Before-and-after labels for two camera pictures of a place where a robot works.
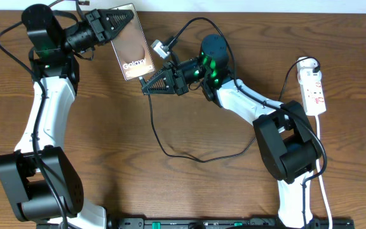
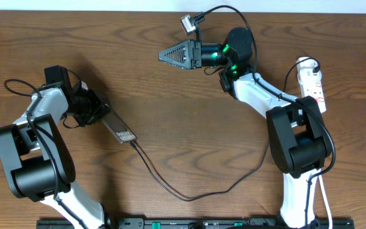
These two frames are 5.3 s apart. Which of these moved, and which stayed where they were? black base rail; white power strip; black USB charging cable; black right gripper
Moved: black USB charging cable; black right gripper
Stayed: white power strip; black base rail
